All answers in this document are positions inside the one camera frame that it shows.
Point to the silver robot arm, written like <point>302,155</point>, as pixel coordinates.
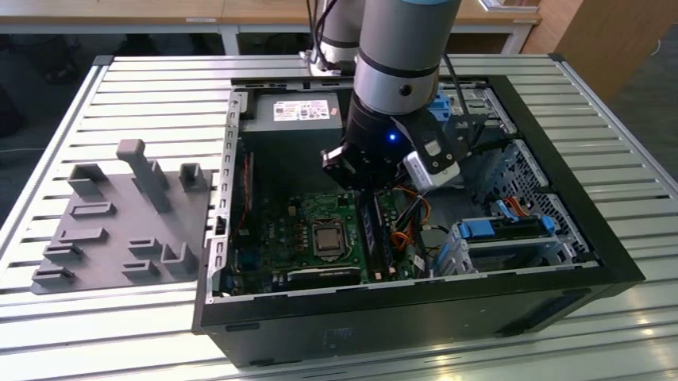
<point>396,39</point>

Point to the blue disk carrier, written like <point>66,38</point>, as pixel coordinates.
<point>439,107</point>

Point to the white power supply label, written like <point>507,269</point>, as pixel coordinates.
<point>296,110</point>

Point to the grey power supply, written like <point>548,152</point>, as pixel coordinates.
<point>288,151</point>

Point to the metal drive cage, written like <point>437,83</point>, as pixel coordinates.
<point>495,101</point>

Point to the silver CPU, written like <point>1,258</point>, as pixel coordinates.
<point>329,240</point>

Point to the green motherboard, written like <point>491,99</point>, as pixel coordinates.
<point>280,238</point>

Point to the hard disk in blue carrier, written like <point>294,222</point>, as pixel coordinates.
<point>476,230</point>

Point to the blue plastic latch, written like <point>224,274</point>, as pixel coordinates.
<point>444,258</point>

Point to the black graphics card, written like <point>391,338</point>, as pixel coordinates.
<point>323,274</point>

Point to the grey table corner cap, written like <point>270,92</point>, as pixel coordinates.
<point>102,60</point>
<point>555,57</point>

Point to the metal disk bay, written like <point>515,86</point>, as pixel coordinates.
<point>563,248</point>

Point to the black PC case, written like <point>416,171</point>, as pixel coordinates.
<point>423,317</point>

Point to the wooden cabinet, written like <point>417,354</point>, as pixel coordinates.
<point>608,39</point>

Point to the grey parts rack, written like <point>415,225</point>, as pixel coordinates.
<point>116,238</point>

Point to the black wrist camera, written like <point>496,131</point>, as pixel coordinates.
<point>336,160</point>

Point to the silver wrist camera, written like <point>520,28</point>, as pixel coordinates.
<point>431,170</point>

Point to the wooden desk white frame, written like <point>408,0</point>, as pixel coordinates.
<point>132,10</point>

